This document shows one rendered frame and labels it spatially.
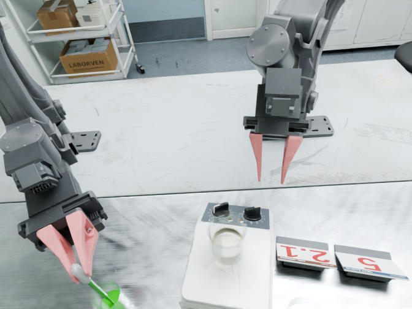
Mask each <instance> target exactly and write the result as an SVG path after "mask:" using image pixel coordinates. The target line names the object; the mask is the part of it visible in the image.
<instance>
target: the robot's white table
mask: <svg viewBox="0 0 412 309"><path fill-rule="evenodd" d="M261 83H262V76H261V75H260V73H259V72H258V71H257V70H250V71H235V72H219V73H211V74H195V75H179V76H171V77H155V78H140V79H131V80H115V81H106V82H91V83H75V84H67V85H51V86H42V88H43V89H46V90H47V92H48V94H49V95H50V97H51V98H52V100H55V99H56V100H57V99H59V101H60V103H61V104H62V105H63V108H64V110H65V111H66V115H65V117H66V120H63V121H64V123H65V125H66V126H67V128H68V130H69V131H70V132H83V131H100V132H101V134H102V135H101V139H100V141H99V144H98V146H97V149H96V150H95V151H91V152H81V153H79V154H78V155H76V157H77V160H78V162H76V163H75V164H73V165H71V166H70V167H71V169H72V173H73V175H74V177H75V179H76V180H77V181H78V183H79V185H80V188H81V190H82V193H85V192H87V191H93V193H94V194H95V195H96V197H97V198H109V197H131V196H154V195H165V194H187V193H209V192H221V191H244V190H255V189H278V188H299V187H312V186H333V185H356V184H367V183H390V182H401V181H412V76H411V75H410V74H409V73H408V72H407V71H406V69H405V68H404V67H403V66H402V65H401V64H400V63H399V62H398V61H397V60H396V59H387V60H379V61H363V62H355V63H339V64H323V65H318V71H317V79H316V81H315V83H316V88H315V92H317V93H319V95H318V100H317V102H316V105H315V107H314V109H313V110H312V111H311V112H310V114H309V113H308V114H307V116H320V115H325V116H327V117H328V119H329V121H330V123H331V125H332V127H333V129H334V131H335V132H334V135H333V136H331V137H313V138H303V141H302V143H301V144H300V147H299V148H298V150H297V152H296V154H295V155H294V157H293V159H292V161H291V163H290V165H289V168H288V171H287V174H286V178H285V180H284V183H283V184H281V168H282V162H283V153H284V143H285V140H265V141H262V169H261V182H259V181H258V171H257V164H256V158H255V156H254V152H253V148H252V145H251V141H250V138H249V133H250V131H251V130H250V129H248V130H245V129H244V126H243V117H244V116H255V111H256V97H257V89H258V84H261ZM4 154H5V153H4V152H3V151H2V150H1V149H0V204H7V203H19V202H26V200H25V194H24V193H20V192H19V191H18V189H17V186H16V184H15V182H14V180H13V178H12V177H9V176H7V175H6V173H5V167H4V158H3V155H4Z"/></svg>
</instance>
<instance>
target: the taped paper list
mask: <svg viewBox="0 0 412 309"><path fill-rule="evenodd" d="M354 3H355V0H345V2H344V4H343V5H342V6H341V8H340V10H339V11H338V13H337V15H336V17H335V19H334V22H333V23H332V26H331V29H330V30H338V29H348V25H349V21H350V18H351V14H352V11H353V7H354Z"/></svg>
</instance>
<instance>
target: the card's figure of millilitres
mask: <svg viewBox="0 0 412 309"><path fill-rule="evenodd" d="M278 249H279V255H280V256H283V257H288V258H295V259H303V260H307V261H315V262H322V263H326V264H333V265H334V263H333V260H332V258H331V256H330V254H329V252H326V251H319V250H311V249H306V248H298V247H294V246H286V245H278Z"/></svg>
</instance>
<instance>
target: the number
mask: <svg viewBox="0 0 412 309"><path fill-rule="evenodd" d="M338 255H339V257H340V259H341V261H342V262H343V264H344V266H345V267H352V268H356V269H364V270H371V271H376V272H383V273H390V274H394V275H402V276H404V274H403V273H402V272H401V271H400V270H399V269H398V268H397V267H396V266H395V264H394V263H393V262H391V261H383V260H378V259H370V258H366V257H358V256H350V255H345V254H338Z"/></svg>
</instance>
